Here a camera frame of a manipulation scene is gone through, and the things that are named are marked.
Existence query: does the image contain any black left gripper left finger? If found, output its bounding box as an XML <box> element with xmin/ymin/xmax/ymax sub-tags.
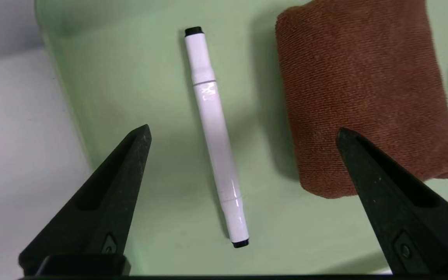
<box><xmin>18</xmin><ymin>124</ymin><xmax>152</xmax><ymax>277</ymax></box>

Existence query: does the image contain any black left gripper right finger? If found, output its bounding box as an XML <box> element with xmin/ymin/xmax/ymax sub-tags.
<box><xmin>336</xmin><ymin>127</ymin><xmax>448</xmax><ymax>275</ymax></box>

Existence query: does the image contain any brown towel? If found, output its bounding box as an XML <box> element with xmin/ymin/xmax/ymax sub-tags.
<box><xmin>275</xmin><ymin>0</ymin><xmax>448</xmax><ymax>199</ymax></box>

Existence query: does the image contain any white marker pen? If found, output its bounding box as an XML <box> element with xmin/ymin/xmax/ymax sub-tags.
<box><xmin>184</xmin><ymin>26</ymin><xmax>250</xmax><ymax>249</ymax></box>

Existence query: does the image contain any light green plastic tray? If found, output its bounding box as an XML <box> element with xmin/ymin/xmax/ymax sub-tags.
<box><xmin>34</xmin><ymin>0</ymin><xmax>448</xmax><ymax>276</ymax></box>

